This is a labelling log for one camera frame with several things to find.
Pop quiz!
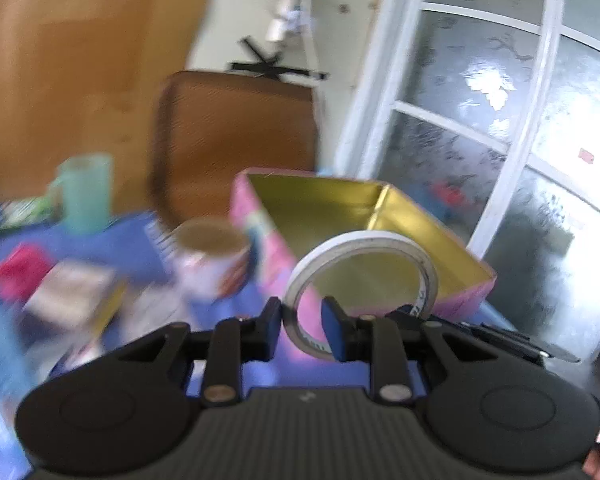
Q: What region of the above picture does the white tape roll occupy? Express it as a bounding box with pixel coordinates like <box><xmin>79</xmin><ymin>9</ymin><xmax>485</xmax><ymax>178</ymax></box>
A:
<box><xmin>284</xmin><ymin>230</ymin><xmax>439</xmax><ymax>362</ymax></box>

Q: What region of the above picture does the clear snack packet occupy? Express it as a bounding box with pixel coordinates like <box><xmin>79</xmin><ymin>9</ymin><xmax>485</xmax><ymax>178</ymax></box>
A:
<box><xmin>22</xmin><ymin>259</ymin><xmax>128</xmax><ymax>341</ymax></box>

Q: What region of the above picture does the pink knitted cloth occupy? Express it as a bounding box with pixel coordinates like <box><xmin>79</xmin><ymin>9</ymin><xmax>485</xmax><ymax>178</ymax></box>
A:
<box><xmin>0</xmin><ymin>243</ymin><xmax>54</xmax><ymax>302</ymax></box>

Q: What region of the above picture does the person's hand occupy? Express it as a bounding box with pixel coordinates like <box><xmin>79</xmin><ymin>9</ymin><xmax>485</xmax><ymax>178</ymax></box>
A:
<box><xmin>583</xmin><ymin>448</ymin><xmax>600</xmax><ymax>480</ymax></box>

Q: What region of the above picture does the white food can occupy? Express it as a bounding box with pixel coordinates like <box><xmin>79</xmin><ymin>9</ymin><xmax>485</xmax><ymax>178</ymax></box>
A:
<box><xmin>171</xmin><ymin>217</ymin><xmax>251</xmax><ymax>304</ymax></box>

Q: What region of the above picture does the pink biscuit tin box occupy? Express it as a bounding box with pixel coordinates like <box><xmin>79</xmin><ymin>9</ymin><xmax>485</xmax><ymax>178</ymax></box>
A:
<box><xmin>230</xmin><ymin>169</ymin><xmax>495</xmax><ymax>361</ymax></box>

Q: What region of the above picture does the blue patterned tablecloth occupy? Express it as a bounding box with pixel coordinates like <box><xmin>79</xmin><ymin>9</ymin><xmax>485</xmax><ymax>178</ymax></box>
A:
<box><xmin>0</xmin><ymin>212</ymin><xmax>367</xmax><ymax>479</ymax></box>

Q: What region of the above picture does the mint green plastic cup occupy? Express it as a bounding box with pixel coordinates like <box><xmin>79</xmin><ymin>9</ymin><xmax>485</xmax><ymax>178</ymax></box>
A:
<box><xmin>48</xmin><ymin>153</ymin><xmax>114</xmax><ymax>235</ymax></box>

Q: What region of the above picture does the green toothpaste box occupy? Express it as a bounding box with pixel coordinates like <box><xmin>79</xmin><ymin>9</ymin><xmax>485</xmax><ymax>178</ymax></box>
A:
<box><xmin>0</xmin><ymin>196</ymin><xmax>57</xmax><ymax>232</ymax></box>

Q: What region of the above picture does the white framed glass door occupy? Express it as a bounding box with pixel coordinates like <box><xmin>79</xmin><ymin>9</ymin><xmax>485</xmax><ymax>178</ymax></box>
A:
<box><xmin>334</xmin><ymin>0</ymin><xmax>600</xmax><ymax>362</ymax></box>

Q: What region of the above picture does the white power adapter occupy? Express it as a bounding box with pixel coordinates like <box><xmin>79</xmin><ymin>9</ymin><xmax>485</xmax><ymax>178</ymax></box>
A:
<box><xmin>265</xmin><ymin>0</ymin><xmax>311</xmax><ymax>44</ymax></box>

